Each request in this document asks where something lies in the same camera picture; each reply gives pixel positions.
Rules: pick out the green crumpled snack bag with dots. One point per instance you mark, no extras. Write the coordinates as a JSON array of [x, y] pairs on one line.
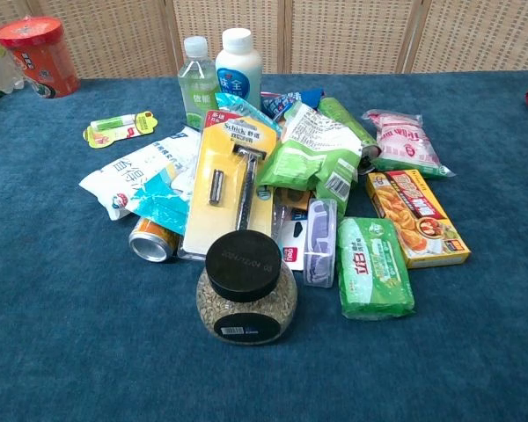
[[312, 154]]

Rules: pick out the white blue plastic pouch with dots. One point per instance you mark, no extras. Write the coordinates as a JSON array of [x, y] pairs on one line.
[[134, 173]]

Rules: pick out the pink and white snack bag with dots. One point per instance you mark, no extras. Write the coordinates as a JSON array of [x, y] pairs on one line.
[[405, 143]]

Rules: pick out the dark orange packet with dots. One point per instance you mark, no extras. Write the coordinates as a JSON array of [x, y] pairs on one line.
[[292, 195]]

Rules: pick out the white red stationery card pack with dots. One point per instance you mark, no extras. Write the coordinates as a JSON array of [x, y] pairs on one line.
[[290, 239]]

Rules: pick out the yellow razor blister pack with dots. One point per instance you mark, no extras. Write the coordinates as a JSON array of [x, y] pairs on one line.
[[233, 176]]

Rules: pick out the clear plastic box purple contents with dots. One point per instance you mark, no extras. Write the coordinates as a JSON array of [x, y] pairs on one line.
[[320, 242]]

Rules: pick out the glass jar with black lid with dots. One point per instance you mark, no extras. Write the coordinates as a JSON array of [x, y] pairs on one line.
[[245, 292]]

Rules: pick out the light teal plastic packet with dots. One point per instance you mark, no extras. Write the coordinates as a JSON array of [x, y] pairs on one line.
[[242, 108]]

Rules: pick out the blue white red wrapper pack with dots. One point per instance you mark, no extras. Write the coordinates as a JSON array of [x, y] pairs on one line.
[[286, 102]]

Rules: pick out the orange drink can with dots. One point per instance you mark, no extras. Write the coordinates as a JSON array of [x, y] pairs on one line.
[[151, 242]]

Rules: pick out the green soap package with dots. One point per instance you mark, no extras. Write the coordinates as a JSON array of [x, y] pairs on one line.
[[371, 268]]

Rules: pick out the green tube package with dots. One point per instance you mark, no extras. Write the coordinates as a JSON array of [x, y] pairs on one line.
[[347, 121]]

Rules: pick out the white milk bottle blue label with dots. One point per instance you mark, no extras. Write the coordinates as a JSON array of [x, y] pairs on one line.
[[239, 70]]

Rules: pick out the green drink bottle white cap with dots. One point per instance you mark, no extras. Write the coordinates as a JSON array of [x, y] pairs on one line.
[[196, 83]]

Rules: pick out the yellow curry box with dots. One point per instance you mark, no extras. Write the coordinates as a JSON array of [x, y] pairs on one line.
[[415, 217]]

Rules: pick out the green lip balm blister card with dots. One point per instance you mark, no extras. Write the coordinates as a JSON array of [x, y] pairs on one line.
[[119, 128]]

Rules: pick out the woven rattan folding screen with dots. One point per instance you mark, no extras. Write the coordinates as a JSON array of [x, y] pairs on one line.
[[343, 35]]

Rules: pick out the blue carpet table cover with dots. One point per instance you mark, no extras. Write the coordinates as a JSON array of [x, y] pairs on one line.
[[70, 307]]

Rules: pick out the red cup noodle container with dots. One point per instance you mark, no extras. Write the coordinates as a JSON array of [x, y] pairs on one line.
[[41, 57]]

